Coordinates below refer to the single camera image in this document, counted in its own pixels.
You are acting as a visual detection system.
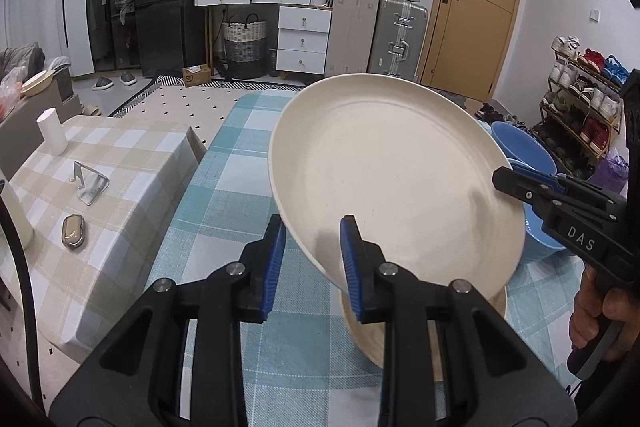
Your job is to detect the teal checked tablecloth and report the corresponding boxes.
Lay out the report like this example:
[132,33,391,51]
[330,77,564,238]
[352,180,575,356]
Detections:
[47,89,576,427]

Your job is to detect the person's right hand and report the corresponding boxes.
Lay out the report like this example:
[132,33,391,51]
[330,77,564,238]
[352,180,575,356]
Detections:
[570,264,640,363]

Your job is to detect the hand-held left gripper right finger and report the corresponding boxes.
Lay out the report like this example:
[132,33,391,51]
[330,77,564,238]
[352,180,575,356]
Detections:
[340,215,578,427]

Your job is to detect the beige checked tablecloth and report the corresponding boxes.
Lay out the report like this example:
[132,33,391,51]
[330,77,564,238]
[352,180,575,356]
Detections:
[0,114,208,353]

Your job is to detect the white cylinder cup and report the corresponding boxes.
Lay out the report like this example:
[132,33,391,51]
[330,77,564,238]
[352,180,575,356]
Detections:
[36,108,68,156]

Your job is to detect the cream round plate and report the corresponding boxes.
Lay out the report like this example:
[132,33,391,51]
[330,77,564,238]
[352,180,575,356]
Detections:
[268,73,527,303]
[340,286,507,383]

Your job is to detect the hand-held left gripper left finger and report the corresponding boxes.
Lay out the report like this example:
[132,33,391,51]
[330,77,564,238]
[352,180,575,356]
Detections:
[47,213,288,427]

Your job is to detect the blue ceramic bowl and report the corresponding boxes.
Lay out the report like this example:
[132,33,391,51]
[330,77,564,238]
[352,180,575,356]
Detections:
[491,121,558,180]
[522,203,569,264]

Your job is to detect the group of assorted shoes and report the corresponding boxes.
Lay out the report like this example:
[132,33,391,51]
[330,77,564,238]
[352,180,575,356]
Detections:
[532,36,626,175]

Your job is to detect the small cardboard box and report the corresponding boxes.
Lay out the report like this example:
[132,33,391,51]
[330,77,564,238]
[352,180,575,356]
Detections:
[182,64,213,86]

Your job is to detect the person's right forearm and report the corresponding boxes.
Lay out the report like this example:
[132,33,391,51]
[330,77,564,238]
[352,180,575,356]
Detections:
[575,347,640,427]

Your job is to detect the wooden door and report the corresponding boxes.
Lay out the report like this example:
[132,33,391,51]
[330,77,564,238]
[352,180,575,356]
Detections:
[417,0,527,102]

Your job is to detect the silver suitcase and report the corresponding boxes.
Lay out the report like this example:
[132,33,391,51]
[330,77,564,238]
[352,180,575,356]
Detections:
[367,0,430,82]

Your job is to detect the metal phone stand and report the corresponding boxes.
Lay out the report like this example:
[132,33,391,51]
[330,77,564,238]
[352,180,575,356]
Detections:
[68,161,110,206]

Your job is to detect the beige suitcase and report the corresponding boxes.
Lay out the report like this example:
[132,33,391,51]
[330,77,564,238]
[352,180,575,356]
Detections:
[325,0,381,80]

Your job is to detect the wooden shoe rack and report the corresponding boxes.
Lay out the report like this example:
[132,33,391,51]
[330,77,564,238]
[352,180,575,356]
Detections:
[530,36,627,180]

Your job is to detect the pile of dark sandals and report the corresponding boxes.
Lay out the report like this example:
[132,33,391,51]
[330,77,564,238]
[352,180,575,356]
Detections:
[472,103,526,128]

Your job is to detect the black cable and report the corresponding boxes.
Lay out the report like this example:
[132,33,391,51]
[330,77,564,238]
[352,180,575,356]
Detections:
[0,194,43,413]

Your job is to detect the grey key fob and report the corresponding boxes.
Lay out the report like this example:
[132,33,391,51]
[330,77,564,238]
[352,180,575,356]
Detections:
[61,214,87,251]

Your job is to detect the purple bag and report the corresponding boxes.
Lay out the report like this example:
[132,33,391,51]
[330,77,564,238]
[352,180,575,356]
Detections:
[590,152,628,195]

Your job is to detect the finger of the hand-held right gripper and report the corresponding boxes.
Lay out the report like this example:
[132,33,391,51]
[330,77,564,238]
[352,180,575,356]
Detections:
[510,161,627,208]
[492,167,568,208]

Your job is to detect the woven laundry basket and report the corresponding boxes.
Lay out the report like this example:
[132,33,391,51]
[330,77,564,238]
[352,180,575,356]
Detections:
[222,13,269,80]

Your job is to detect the beige diamond pattern rug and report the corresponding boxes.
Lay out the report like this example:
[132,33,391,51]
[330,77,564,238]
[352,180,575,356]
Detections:
[107,74,311,148]

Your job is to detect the white drawer desk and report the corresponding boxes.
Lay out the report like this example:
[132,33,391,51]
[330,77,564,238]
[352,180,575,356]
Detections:
[194,0,333,75]

